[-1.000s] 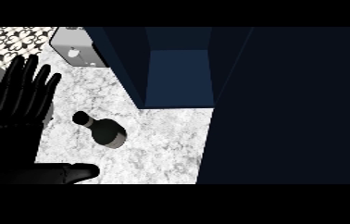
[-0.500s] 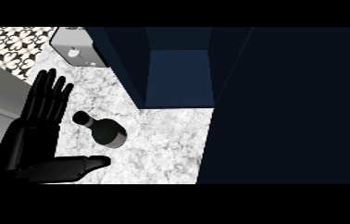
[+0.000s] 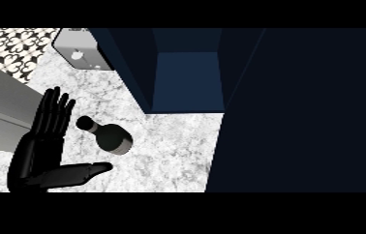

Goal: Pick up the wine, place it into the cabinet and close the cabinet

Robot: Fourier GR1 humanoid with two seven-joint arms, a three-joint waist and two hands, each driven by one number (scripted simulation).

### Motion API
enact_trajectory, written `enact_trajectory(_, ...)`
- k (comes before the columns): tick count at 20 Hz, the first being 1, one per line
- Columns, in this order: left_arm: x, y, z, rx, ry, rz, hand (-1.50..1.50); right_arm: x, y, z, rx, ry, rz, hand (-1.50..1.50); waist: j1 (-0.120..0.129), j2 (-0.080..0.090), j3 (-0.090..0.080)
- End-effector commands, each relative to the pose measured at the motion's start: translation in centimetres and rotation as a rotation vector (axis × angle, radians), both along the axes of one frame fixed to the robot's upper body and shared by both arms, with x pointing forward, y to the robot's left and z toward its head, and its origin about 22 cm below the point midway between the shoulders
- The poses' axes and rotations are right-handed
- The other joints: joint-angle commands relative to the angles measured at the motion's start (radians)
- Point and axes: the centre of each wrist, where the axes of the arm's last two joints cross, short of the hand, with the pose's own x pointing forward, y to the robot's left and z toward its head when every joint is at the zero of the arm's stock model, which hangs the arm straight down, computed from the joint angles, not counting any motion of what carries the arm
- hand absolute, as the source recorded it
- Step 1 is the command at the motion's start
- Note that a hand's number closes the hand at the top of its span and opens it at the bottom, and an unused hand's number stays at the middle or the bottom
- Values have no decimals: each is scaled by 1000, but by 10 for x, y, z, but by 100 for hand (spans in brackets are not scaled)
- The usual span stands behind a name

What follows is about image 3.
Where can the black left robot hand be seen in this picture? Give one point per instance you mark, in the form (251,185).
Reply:
(40,147)

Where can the dark blue cabinet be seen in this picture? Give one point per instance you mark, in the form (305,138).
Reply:
(186,80)

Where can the dark wine bottle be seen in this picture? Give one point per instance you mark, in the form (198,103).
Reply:
(112,138)

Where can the silver toaster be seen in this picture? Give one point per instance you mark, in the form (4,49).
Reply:
(78,49)

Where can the dark blue cabinet door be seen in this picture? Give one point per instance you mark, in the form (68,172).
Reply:
(291,115)

